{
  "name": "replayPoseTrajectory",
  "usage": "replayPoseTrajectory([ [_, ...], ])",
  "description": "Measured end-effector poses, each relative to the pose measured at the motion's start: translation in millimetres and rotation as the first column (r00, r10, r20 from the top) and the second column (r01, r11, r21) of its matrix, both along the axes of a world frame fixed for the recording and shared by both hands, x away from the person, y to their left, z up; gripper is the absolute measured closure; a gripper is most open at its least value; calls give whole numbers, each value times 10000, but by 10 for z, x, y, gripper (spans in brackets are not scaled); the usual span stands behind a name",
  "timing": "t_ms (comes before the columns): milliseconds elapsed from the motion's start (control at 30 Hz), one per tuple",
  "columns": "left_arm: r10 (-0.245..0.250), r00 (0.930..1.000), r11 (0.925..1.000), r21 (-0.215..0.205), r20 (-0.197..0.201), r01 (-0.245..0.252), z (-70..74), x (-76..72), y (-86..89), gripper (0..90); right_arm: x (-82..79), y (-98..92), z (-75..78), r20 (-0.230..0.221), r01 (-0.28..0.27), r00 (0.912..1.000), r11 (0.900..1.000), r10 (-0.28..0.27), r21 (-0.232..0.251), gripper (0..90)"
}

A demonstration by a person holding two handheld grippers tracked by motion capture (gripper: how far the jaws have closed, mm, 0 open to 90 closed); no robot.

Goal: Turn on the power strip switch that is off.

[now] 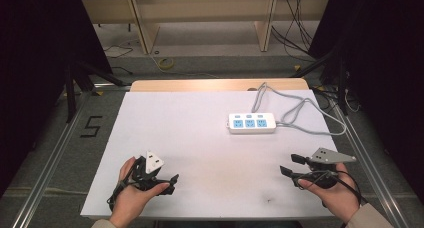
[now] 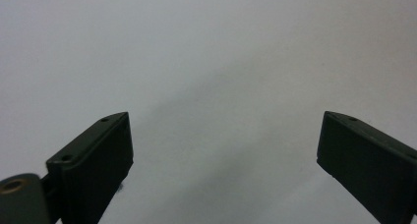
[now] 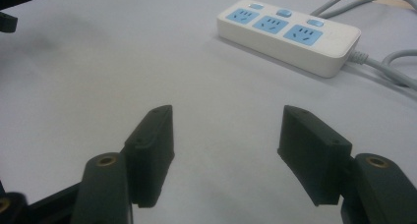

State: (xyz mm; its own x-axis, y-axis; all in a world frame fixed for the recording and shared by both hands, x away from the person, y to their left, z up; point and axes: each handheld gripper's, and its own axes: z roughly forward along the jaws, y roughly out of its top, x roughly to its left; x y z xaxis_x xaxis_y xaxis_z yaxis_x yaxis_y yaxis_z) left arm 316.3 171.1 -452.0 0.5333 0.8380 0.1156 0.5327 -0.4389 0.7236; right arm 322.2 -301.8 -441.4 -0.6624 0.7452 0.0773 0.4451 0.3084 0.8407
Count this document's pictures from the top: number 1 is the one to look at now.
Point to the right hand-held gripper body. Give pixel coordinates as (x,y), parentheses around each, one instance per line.
(328,157)

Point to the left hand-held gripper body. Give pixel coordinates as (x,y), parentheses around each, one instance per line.
(142,174)

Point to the person's left hand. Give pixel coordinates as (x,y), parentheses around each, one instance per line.
(131,198)

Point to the person's right hand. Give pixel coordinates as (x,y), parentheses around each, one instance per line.
(336,196)

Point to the white table cover sheet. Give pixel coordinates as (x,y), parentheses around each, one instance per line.
(200,154)

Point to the white power strip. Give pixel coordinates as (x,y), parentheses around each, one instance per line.
(252,123)

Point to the black metal stand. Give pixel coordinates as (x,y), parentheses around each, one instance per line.
(71,88)
(340,74)

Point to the light wooden table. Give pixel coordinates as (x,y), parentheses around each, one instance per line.
(206,84)

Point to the black curtain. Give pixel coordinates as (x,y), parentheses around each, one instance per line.
(390,71)
(36,71)

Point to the yellow tape roll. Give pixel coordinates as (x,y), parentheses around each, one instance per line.
(165,63)

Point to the aluminium rail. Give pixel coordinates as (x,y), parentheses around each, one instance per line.
(50,161)
(373,168)

